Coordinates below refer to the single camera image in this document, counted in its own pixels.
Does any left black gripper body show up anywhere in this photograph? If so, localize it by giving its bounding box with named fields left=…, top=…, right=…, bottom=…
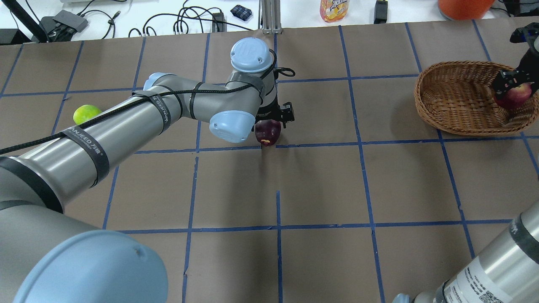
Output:
left=255, top=98, right=282, bottom=122

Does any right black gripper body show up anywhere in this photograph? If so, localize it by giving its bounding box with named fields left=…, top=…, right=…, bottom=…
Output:
left=517, top=47, right=539, bottom=78

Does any red striped apple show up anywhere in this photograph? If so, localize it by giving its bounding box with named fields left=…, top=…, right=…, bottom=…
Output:
left=494, top=83, right=532, bottom=111

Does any dark red apple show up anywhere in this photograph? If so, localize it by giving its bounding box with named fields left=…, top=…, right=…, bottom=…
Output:
left=254, top=120, right=282, bottom=146

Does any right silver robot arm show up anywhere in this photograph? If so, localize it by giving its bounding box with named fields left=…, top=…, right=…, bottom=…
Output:
left=393, top=39, right=539, bottom=303

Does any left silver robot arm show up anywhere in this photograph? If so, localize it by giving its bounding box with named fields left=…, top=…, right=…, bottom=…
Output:
left=1, top=37, right=295, bottom=303

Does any wicker basket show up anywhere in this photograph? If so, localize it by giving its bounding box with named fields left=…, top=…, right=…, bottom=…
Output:
left=414, top=60, right=539, bottom=136

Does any orange bucket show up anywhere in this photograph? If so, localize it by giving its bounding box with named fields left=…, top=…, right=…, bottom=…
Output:
left=438, top=0, right=494, bottom=20

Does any orange juice bottle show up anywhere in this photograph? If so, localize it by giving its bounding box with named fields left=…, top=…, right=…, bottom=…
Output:
left=319, top=0, right=349, bottom=23

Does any black power adapter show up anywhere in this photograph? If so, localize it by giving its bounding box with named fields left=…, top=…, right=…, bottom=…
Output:
left=373, top=0, right=388, bottom=24

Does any green apple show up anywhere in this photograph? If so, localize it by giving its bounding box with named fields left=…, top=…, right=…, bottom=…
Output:
left=73, top=105, right=102, bottom=125

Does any black monitor stand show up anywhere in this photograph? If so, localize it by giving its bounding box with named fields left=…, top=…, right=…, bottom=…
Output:
left=1, top=0, right=49, bottom=43

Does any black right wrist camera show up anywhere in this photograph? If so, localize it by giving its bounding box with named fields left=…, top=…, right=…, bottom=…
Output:
left=510, top=27, right=539, bottom=48

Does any aluminium frame post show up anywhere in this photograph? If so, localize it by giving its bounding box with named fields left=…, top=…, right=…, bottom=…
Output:
left=259, top=0, right=283, bottom=35

